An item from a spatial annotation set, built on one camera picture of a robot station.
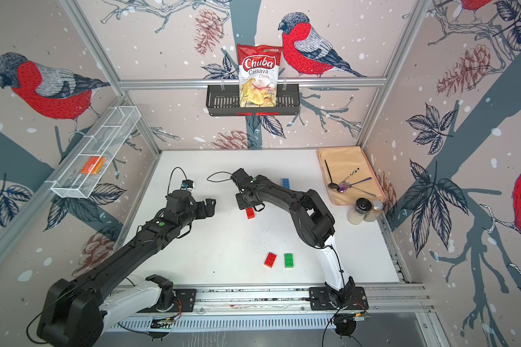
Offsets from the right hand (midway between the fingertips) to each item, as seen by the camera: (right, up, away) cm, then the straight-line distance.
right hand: (244, 202), depth 95 cm
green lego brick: (+19, -20, -14) cm, 31 cm away
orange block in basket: (-50, +17, -24) cm, 58 cm away
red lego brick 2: (+12, -20, -14) cm, 27 cm away
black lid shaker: (+49, 0, -10) cm, 50 cm away
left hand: (-13, +4, -11) cm, 17 cm away
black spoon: (+42, +7, +9) cm, 44 cm away
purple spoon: (+49, +6, +8) cm, 50 cm away
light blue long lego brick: (+20, +8, +7) cm, 23 cm away
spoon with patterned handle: (+54, +12, +14) cm, 57 cm away
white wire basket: (-53, +26, -12) cm, 60 cm away
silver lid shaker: (+54, -4, -8) cm, 55 cm away
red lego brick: (+3, -4, -1) cm, 5 cm away
